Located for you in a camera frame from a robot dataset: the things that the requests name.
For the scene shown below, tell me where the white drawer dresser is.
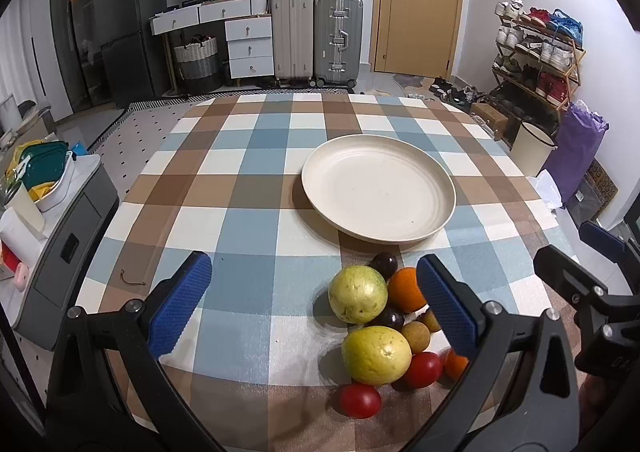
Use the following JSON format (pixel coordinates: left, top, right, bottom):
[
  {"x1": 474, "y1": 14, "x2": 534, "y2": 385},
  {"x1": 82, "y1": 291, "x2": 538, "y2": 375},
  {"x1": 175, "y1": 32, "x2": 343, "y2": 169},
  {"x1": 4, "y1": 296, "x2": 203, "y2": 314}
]
[{"x1": 150, "y1": 0, "x2": 276, "y2": 80}]

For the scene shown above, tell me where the cream round plate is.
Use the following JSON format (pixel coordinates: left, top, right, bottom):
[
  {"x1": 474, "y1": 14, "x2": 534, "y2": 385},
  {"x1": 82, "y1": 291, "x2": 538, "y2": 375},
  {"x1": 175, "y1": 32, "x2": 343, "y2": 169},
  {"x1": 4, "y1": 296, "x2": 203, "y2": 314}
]
[{"x1": 301, "y1": 134, "x2": 457, "y2": 245}]

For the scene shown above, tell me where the wooden door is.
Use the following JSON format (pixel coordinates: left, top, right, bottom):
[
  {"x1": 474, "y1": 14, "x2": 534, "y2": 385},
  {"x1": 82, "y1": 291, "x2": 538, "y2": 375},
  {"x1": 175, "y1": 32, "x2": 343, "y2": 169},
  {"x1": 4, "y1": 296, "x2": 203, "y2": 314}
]
[{"x1": 372, "y1": 0, "x2": 468, "y2": 78}]

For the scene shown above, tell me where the smooth yellow-green guava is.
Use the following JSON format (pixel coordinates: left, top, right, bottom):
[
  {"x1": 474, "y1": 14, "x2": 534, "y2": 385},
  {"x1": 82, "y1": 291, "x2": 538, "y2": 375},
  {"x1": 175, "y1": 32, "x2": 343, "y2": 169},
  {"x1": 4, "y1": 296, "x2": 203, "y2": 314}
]
[{"x1": 341, "y1": 326, "x2": 412, "y2": 387}]

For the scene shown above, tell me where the small orange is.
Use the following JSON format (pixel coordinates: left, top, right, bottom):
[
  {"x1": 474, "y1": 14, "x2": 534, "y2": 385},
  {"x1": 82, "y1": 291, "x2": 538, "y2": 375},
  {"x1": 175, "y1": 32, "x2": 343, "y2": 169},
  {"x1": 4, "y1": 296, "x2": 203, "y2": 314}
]
[{"x1": 443, "y1": 349, "x2": 470, "y2": 381}]

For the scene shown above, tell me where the checked tablecloth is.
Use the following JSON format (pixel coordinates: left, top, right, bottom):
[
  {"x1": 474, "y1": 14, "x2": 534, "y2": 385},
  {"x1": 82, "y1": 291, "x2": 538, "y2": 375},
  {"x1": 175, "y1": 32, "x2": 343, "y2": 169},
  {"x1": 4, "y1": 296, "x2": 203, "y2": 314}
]
[{"x1": 75, "y1": 93, "x2": 581, "y2": 452}]

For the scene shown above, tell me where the dark grey fridge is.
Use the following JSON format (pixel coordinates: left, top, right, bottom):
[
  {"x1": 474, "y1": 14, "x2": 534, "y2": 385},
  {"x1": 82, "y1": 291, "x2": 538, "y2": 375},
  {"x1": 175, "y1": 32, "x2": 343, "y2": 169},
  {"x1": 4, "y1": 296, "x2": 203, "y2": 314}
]
[{"x1": 91, "y1": 0, "x2": 171, "y2": 109}]

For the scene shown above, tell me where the white bucket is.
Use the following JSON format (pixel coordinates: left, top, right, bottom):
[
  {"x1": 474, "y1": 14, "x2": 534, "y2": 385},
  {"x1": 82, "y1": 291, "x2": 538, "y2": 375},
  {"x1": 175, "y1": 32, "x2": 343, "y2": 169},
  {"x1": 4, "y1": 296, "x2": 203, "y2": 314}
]
[{"x1": 511, "y1": 119, "x2": 558, "y2": 178}]

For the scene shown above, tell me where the grey cabinet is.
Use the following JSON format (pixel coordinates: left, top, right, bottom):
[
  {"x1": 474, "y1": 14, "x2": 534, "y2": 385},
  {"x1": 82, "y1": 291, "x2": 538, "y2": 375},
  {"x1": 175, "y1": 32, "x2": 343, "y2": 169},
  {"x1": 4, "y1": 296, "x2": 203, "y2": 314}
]
[{"x1": 12, "y1": 154, "x2": 121, "y2": 352}]

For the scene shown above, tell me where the wooden shoe rack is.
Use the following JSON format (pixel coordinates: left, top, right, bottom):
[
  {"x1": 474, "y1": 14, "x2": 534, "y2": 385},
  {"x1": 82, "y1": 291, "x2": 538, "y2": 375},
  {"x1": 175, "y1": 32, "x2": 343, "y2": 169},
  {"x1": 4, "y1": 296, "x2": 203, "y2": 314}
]
[{"x1": 487, "y1": 0, "x2": 586, "y2": 148}]

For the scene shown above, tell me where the pile of floor shoes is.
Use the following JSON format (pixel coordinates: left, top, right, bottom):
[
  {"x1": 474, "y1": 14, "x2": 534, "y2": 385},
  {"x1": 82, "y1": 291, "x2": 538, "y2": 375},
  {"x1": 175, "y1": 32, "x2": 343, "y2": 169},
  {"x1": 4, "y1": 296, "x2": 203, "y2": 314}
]
[{"x1": 407, "y1": 76, "x2": 488, "y2": 113}]

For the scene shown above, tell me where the dark purple passion fruit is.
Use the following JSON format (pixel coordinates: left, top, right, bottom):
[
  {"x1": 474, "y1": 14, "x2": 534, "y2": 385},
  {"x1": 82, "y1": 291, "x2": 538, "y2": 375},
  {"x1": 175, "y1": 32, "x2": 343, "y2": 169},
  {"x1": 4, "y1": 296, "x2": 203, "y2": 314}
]
[
  {"x1": 372, "y1": 308, "x2": 406, "y2": 332},
  {"x1": 370, "y1": 252, "x2": 399, "y2": 280}
]

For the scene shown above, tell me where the small cardboard box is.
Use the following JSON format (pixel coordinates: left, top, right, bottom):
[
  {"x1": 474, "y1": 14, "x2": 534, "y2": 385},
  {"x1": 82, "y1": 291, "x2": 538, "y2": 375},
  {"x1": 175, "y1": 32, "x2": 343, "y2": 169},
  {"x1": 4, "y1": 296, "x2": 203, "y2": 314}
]
[{"x1": 470, "y1": 102, "x2": 510, "y2": 135}]

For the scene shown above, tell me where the beige suitcase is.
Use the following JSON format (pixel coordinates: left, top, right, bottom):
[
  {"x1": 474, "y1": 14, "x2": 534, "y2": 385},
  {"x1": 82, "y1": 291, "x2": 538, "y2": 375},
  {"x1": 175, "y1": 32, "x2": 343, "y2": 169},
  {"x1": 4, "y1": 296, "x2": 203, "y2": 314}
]
[{"x1": 270, "y1": 0, "x2": 316, "y2": 88}]

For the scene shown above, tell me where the white curtain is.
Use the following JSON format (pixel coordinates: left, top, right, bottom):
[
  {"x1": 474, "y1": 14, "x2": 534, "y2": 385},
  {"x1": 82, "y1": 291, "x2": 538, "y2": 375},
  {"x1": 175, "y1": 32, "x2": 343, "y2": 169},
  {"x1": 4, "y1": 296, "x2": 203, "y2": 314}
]
[{"x1": 0, "y1": 7, "x2": 73, "y2": 133}]

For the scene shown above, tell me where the spotted yellow-green guava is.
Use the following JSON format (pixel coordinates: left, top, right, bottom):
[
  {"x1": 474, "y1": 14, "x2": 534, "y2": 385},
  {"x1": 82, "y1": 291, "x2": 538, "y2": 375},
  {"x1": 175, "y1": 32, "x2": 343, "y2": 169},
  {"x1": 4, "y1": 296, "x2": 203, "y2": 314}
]
[{"x1": 328, "y1": 265, "x2": 389, "y2": 324}]

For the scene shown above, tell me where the woven laundry basket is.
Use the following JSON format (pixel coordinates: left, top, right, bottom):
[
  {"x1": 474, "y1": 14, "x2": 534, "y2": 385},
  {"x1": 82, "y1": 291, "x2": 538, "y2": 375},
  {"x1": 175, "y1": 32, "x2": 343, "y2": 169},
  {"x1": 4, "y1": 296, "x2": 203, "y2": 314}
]
[{"x1": 173, "y1": 34, "x2": 223, "y2": 94}]

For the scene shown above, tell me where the large orange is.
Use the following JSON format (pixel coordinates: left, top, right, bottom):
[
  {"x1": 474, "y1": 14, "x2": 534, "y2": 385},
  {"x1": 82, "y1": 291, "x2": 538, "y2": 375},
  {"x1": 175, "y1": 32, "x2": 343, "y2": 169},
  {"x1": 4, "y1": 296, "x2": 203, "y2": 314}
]
[{"x1": 388, "y1": 267, "x2": 429, "y2": 313}]

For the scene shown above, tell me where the purple bag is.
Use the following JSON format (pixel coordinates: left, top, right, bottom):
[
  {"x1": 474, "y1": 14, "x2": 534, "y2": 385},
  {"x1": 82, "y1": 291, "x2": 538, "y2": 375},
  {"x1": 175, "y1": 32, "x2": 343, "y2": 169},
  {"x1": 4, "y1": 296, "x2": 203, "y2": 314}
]
[{"x1": 540, "y1": 101, "x2": 610, "y2": 208}]

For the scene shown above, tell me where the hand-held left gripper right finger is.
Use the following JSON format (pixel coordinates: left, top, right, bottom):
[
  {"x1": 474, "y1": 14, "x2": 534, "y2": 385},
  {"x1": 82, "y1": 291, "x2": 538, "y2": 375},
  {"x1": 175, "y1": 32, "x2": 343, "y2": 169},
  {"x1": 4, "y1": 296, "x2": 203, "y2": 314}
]
[{"x1": 400, "y1": 254, "x2": 581, "y2": 452}]

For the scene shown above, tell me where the row of sneakers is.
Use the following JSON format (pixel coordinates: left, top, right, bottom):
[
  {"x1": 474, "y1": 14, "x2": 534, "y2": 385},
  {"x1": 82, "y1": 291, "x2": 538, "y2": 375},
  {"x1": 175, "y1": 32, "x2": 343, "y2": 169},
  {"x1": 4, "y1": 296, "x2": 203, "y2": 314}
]
[{"x1": 492, "y1": 0, "x2": 585, "y2": 103}]

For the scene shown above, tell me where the brown doormat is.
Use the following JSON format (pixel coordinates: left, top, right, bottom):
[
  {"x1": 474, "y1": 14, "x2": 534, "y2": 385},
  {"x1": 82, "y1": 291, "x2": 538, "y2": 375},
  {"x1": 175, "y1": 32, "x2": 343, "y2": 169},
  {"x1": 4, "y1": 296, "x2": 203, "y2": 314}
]
[{"x1": 582, "y1": 158, "x2": 619, "y2": 205}]

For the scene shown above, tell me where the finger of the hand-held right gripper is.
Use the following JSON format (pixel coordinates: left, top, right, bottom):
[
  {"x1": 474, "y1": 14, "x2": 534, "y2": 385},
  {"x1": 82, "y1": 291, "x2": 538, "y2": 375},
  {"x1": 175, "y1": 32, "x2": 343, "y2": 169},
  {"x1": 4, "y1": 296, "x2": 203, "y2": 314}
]
[
  {"x1": 533, "y1": 246, "x2": 608, "y2": 313},
  {"x1": 580, "y1": 221, "x2": 640, "y2": 293}
]

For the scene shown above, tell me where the red tomato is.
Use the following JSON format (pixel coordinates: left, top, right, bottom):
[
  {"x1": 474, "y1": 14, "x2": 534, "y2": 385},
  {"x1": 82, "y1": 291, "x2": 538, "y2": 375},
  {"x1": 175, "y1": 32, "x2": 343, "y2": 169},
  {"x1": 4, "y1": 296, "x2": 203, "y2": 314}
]
[
  {"x1": 403, "y1": 352, "x2": 444, "y2": 389},
  {"x1": 339, "y1": 383, "x2": 382, "y2": 419}
]

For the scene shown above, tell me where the silver suitcase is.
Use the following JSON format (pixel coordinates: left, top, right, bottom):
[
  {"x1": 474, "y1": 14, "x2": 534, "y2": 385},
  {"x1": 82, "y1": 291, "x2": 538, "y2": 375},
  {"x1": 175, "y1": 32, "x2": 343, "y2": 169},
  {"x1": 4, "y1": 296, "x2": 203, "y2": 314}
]
[{"x1": 313, "y1": 0, "x2": 364, "y2": 89}]

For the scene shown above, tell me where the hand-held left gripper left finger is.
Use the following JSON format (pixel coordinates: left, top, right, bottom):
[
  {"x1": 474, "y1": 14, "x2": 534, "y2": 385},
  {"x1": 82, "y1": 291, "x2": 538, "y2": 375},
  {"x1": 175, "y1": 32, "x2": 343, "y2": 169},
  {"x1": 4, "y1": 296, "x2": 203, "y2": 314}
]
[{"x1": 47, "y1": 251, "x2": 228, "y2": 452}]

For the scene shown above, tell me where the stack of coloured bowls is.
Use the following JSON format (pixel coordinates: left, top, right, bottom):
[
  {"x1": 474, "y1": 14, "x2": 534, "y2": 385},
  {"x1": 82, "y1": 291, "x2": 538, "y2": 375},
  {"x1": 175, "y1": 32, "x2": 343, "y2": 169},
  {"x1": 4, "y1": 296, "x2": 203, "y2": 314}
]
[{"x1": 5, "y1": 141, "x2": 76, "y2": 213}]

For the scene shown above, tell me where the dark glass cabinet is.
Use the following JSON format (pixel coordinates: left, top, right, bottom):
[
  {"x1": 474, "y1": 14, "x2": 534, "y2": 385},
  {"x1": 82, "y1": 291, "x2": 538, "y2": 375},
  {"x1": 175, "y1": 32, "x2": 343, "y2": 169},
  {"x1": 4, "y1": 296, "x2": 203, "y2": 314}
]
[{"x1": 47, "y1": 0, "x2": 108, "y2": 115}]

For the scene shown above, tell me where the white plastic bag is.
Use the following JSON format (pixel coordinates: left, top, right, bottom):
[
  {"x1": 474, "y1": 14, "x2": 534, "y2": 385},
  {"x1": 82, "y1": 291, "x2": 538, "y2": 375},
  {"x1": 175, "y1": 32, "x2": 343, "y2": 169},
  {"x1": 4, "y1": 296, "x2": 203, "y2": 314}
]
[{"x1": 532, "y1": 169, "x2": 568, "y2": 218}]

